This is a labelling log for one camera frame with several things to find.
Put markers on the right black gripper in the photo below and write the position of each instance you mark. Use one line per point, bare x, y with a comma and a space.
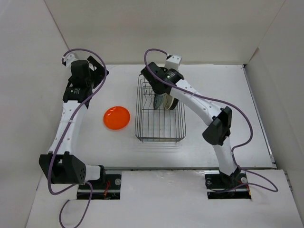
165, 70

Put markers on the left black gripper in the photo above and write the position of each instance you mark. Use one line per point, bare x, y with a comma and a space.
99, 73

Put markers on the cream and black plate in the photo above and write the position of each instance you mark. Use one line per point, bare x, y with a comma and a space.
168, 102

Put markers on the blue patterned ceramic plate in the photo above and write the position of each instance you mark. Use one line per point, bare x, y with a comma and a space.
158, 101

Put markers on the orange plate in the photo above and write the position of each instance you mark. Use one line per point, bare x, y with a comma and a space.
116, 118

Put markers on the clear glass plate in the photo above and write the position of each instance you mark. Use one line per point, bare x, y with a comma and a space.
151, 105

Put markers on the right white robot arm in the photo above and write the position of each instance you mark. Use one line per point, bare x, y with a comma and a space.
217, 119

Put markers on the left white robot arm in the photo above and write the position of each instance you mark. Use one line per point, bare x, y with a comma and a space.
60, 164

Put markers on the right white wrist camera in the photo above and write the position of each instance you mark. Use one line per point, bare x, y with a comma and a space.
173, 62

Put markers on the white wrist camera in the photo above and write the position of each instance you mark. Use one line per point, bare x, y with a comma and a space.
68, 59
173, 62

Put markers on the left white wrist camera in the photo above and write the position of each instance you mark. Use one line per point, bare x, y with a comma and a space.
68, 59

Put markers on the grey wire dish rack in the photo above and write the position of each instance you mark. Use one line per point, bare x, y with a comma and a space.
157, 125

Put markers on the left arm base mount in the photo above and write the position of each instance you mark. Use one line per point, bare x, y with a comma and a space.
109, 190

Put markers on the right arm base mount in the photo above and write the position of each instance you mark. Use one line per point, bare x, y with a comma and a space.
218, 189

